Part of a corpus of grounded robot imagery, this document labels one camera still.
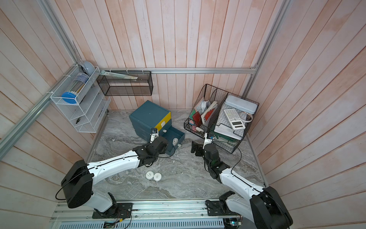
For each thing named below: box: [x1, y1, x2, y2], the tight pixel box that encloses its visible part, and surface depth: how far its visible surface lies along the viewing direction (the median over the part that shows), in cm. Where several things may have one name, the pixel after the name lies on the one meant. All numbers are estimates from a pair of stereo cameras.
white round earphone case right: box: [153, 172, 163, 182], surface depth 85 cm
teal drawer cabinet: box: [128, 100, 185, 152], surface depth 90 cm
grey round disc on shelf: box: [82, 60, 96, 77], surface depth 85 cm
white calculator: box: [223, 108, 246, 130], surface depth 87 cm
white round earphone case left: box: [145, 170, 154, 180], surface depth 85 cm
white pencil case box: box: [224, 94, 258, 115], surface depth 95 cm
